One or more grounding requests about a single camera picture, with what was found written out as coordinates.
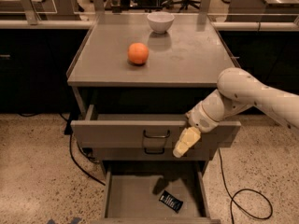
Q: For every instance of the grey drawer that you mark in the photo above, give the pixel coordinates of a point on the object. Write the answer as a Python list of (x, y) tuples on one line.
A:
[(199, 153), (151, 132), (133, 190)]

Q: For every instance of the grey middle drawer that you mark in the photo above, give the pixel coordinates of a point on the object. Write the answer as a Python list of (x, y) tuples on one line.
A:
[(199, 153)]

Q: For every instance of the grey metal drawer cabinet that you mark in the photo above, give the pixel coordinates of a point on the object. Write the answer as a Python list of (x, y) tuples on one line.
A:
[(182, 69)]

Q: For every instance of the black snack packet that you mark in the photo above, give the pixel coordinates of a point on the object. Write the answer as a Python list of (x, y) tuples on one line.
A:
[(171, 201)]

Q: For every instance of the white counter rail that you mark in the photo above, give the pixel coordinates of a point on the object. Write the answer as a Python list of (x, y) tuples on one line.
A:
[(220, 26)]

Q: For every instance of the grey open bottom drawer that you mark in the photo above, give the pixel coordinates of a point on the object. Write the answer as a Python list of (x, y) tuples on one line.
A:
[(133, 190)]

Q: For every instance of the white bowl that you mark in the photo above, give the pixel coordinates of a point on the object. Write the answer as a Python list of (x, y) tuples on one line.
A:
[(160, 21)]

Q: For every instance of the grey top drawer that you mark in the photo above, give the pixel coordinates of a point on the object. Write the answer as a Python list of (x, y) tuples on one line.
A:
[(151, 132)]

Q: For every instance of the orange fruit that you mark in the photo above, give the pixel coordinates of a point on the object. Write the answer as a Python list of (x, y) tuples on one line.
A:
[(138, 53)]

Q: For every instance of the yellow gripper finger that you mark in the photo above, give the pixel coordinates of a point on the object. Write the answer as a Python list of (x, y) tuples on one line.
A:
[(188, 138)]

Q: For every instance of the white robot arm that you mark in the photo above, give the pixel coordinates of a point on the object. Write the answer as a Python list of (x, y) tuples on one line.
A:
[(237, 90)]

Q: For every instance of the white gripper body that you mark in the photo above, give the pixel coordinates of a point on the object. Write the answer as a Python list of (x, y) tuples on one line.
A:
[(201, 118)]

